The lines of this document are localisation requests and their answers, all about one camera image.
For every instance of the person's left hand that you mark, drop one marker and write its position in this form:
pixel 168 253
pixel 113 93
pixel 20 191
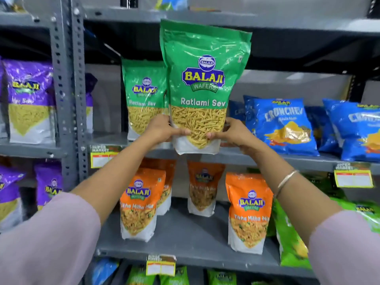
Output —
pixel 160 129

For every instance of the person's right hand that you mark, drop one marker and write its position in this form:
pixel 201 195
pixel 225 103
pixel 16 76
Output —
pixel 240 136

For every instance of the person's left thumb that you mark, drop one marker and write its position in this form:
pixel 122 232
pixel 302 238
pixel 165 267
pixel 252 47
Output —
pixel 181 133

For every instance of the person's right thumb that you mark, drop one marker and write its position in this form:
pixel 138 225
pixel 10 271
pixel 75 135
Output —
pixel 216 135

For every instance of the large green snack pouch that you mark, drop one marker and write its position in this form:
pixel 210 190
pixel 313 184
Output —
pixel 204 77

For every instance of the person's right forearm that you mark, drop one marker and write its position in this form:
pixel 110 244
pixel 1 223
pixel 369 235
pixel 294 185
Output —
pixel 294 192

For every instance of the person's left forearm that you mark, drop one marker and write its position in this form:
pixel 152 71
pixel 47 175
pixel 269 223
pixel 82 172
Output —
pixel 118 172

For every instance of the blue snack packet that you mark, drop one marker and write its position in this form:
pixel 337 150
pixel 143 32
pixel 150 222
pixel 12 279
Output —
pixel 236 111
pixel 248 115
pixel 104 270
pixel 322 130
pixel 285 124
pixel 356 133

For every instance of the orange snack pouch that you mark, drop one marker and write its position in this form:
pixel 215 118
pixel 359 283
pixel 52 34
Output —
pixel 169 175
pixel 249 213
pixel 203 186
pixel 141 204

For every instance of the yellow shelf price label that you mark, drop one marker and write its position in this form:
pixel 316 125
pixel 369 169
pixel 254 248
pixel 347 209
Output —
pixel 161 266
pixel 353 176
pixel 102 158

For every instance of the silver bangle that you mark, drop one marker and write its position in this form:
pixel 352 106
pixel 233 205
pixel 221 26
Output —
pixel 286 178

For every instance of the purple snack pouch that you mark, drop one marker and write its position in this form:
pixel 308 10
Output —
pixel 89 97
pixel 9 195
pixel 29 100
pixel 49 186

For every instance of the grey metal shelving rack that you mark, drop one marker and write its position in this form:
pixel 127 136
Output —
pixel 193 234
pixel 61 86

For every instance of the light green snack packet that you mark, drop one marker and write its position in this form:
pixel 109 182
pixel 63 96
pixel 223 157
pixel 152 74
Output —
pixel 322 184
pixel 289 240
pixel 362 213

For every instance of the blue and green packet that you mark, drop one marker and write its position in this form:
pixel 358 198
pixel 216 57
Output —
pixel 173 2

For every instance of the person's left sleeve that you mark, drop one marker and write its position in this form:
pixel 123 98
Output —
pixel 47 243

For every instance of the person's sleeve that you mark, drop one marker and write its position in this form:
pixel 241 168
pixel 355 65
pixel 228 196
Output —
pixel 47 243
pixel 347 252

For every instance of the person's right sleeve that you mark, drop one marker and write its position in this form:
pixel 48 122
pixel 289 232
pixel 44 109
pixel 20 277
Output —
pixel 347 252

